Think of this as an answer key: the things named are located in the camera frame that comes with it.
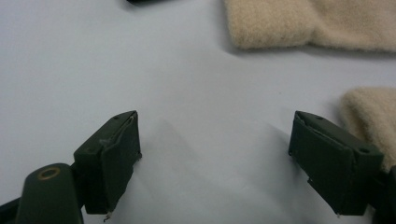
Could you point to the black glove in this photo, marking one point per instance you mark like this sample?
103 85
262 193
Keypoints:
149 1

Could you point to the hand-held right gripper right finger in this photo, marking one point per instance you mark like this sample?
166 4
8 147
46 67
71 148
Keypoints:
330 161

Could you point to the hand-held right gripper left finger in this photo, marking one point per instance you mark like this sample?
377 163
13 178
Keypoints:
107 161

